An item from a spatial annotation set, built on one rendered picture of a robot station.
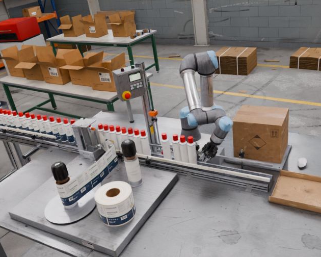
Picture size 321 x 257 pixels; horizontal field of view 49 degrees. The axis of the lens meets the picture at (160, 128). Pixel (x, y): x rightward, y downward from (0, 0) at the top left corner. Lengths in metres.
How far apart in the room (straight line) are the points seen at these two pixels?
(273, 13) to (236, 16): 0.77
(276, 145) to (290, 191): 0.30
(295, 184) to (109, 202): 1.06
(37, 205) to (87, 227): 0.42
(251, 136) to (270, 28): 5.37
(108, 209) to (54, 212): 0.40
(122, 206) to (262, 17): 6.11
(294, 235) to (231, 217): 0.32
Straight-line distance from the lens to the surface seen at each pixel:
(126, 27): 6.40
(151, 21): 8.88
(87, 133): 2.46
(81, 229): 1.99
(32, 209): 2.26
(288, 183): 2.18
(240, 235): 1.86
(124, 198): 1.86
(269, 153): 2.28
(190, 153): 2.19
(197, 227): 1.91
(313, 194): 2.12
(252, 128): 2.22
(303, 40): 7.35
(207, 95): 2.36
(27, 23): 7.60
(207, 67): 2.22
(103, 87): 4.02
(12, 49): 5.58
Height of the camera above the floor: 2.16
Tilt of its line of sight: 28 degrees down
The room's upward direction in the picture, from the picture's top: 9 degrees counter-clockwise
